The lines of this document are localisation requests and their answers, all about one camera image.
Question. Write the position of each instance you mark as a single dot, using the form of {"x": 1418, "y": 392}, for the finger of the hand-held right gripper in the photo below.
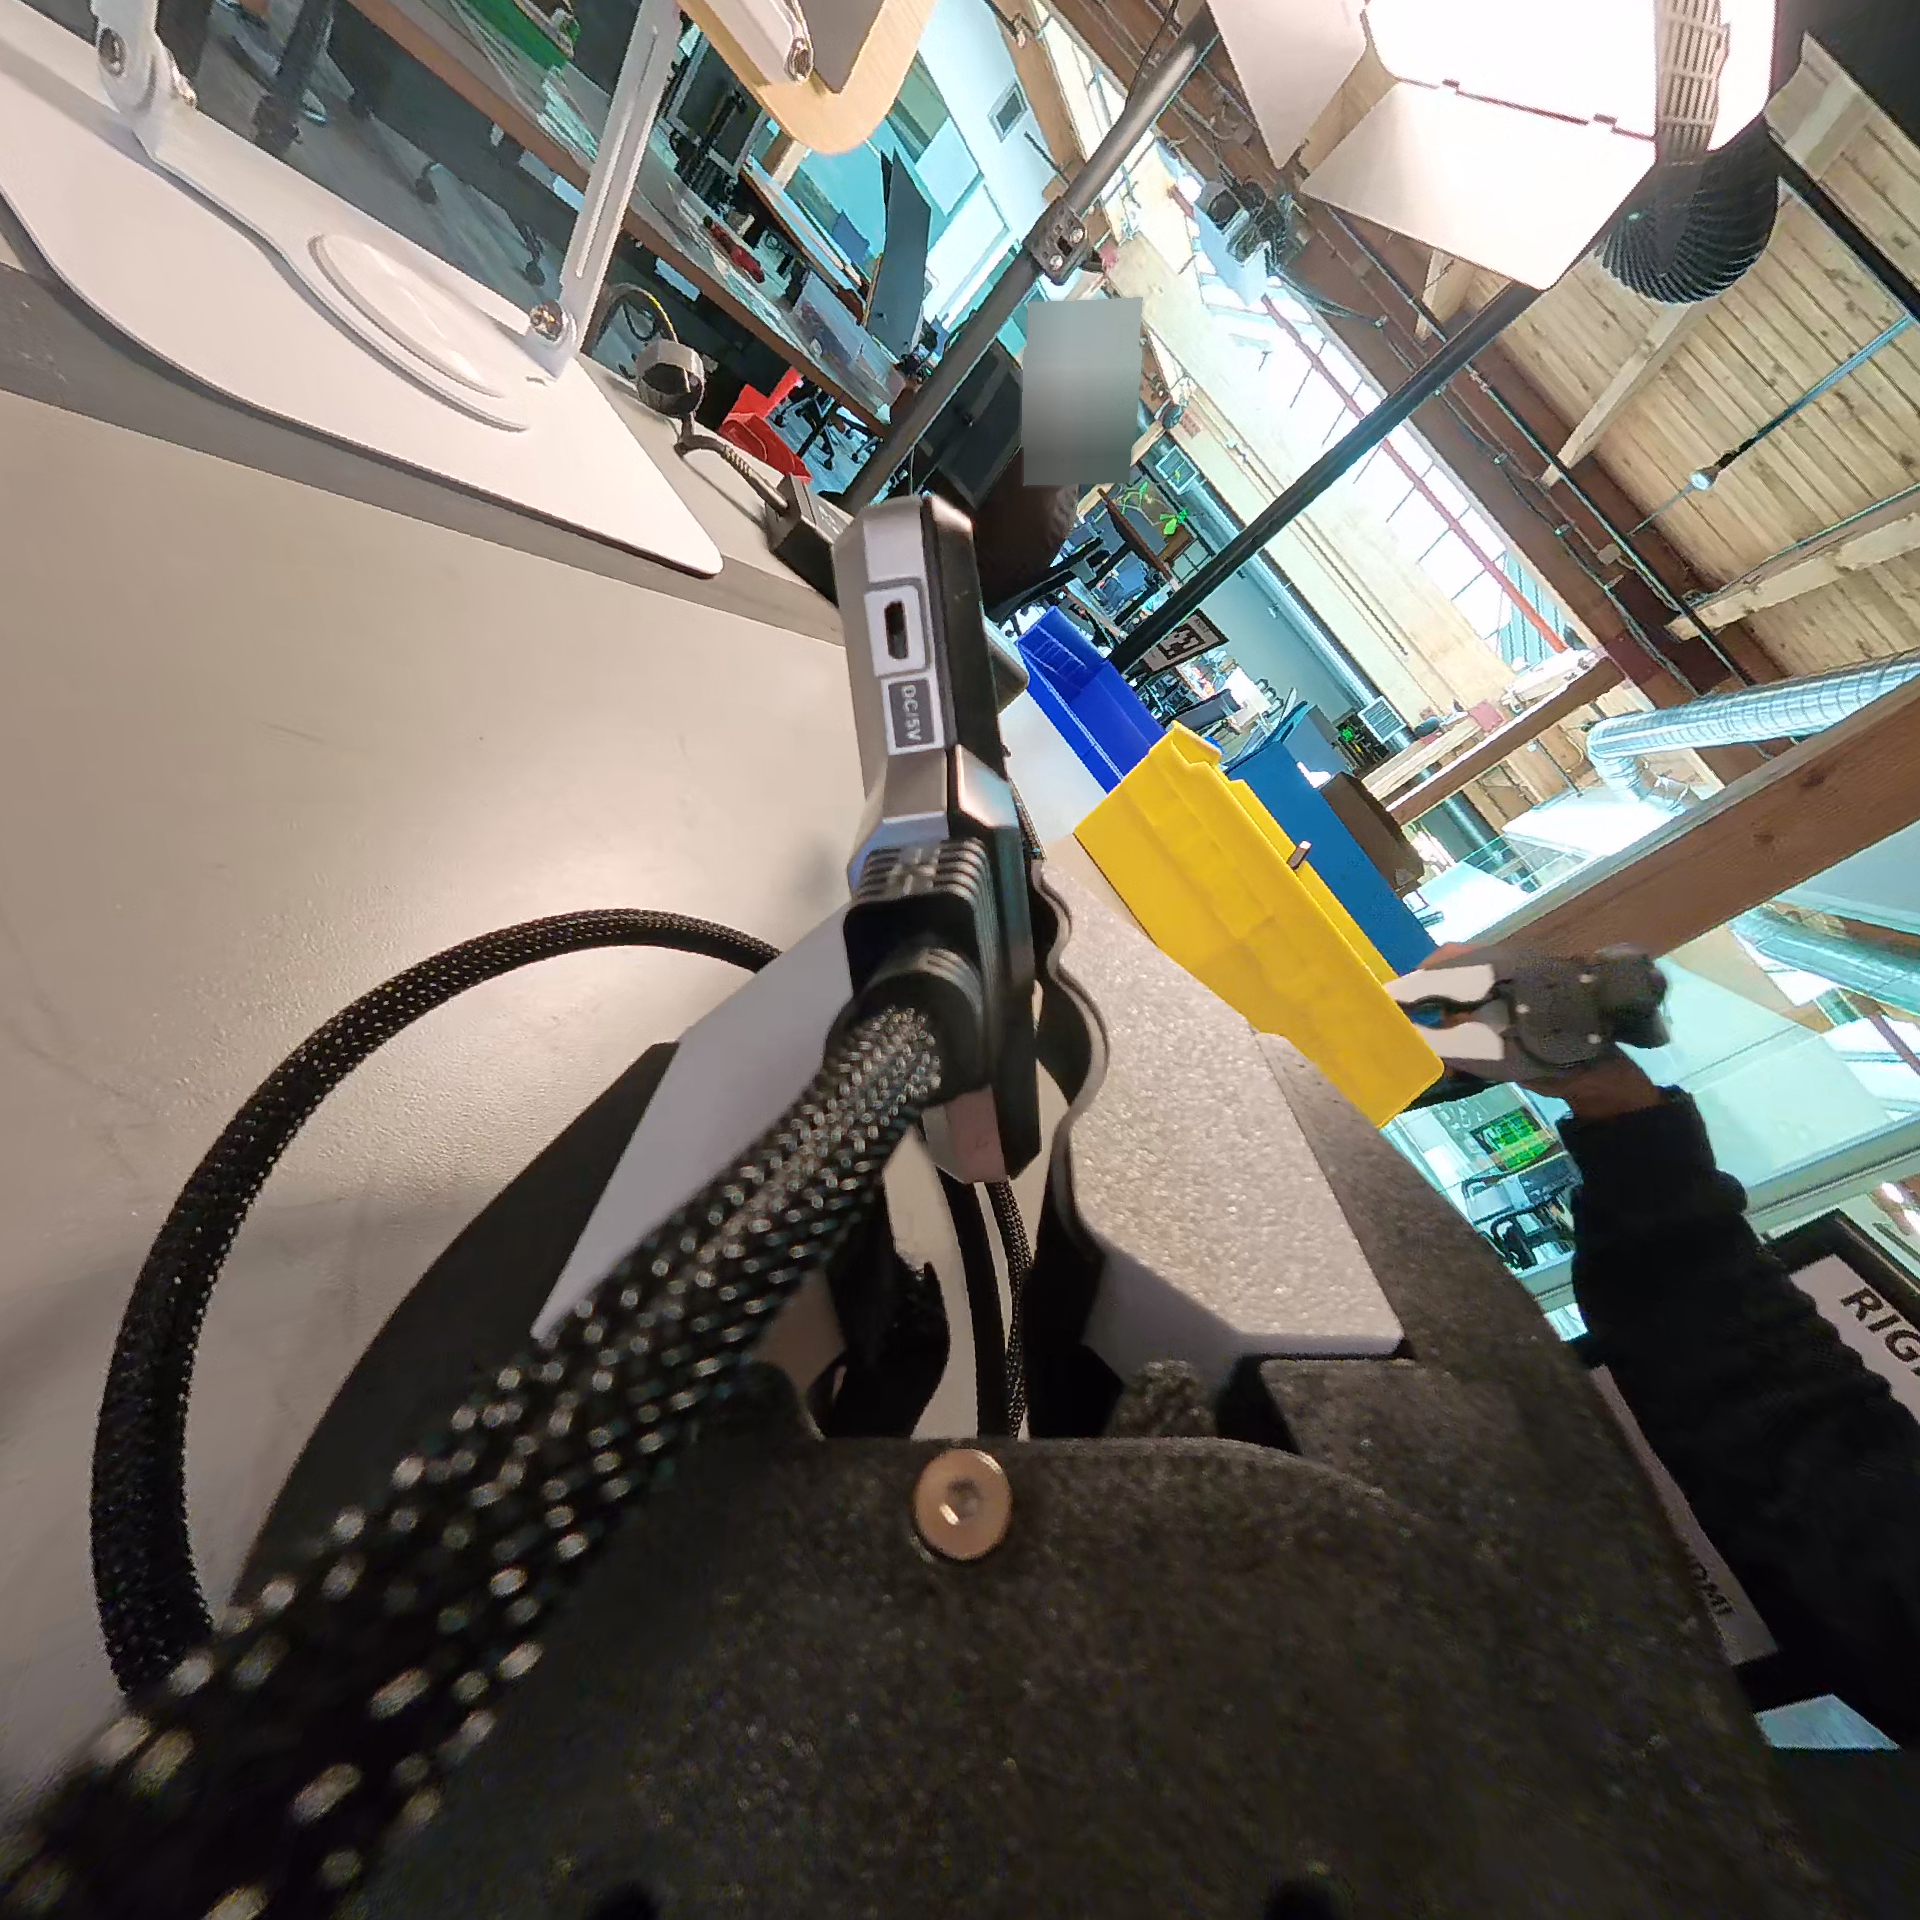
{"x": 1448, "y": 989}
{"x": 1476, "y": 1049}

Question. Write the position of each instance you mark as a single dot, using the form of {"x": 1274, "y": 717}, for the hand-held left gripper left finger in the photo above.
{"x": 751, "y": 1035}

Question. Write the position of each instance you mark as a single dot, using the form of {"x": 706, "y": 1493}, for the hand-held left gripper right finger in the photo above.
{"x": 1231, "y": 1201}

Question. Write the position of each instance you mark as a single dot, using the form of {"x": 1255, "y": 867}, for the large yellow plastic bin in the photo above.
{"x": 1275, "y": 945}

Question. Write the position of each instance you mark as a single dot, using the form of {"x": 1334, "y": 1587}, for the person's right forearm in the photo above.
{"x": 1694, "y": 1320}

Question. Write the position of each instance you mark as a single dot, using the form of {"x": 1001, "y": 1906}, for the person's right hand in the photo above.
{"x": 1611, "y": 1083}

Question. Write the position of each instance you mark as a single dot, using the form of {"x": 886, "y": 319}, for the blue plastic bin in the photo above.
{"x": 1320, "y": 840}
{"x": 1096, "y": 691}

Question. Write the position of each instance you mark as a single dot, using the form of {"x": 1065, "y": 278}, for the wooden beam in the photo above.
{"x": 1724, "y": 840}

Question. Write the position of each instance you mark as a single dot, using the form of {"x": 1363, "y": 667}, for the black framed label sign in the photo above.
{"x": 1874, "y": 1320}

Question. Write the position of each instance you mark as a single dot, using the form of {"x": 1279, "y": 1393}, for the printed marker tag sign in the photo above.
{"x": 1190, "y": 638}

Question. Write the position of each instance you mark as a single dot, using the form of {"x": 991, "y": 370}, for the monitor screen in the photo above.
{"x": 1681, "y": 1501}

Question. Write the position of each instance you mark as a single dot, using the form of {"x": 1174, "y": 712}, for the black metal pole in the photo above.
{"x": 1348, "y": 450}

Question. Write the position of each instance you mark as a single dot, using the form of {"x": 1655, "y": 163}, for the red plastic bin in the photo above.
{"x": 758, "y": 421}

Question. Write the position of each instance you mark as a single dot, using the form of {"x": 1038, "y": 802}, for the black headset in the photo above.
{"x": 670, "y": 376}

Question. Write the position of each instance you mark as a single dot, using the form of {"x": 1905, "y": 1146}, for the grey metal pole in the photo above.
{"x": 1019, "y": 283}

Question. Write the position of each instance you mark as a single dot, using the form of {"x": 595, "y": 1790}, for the white hanging light panel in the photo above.
{"x": 1471, "y": 136}

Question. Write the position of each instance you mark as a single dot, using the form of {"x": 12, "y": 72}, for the silver air duct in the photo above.
{"x": 1756, "y": 714}

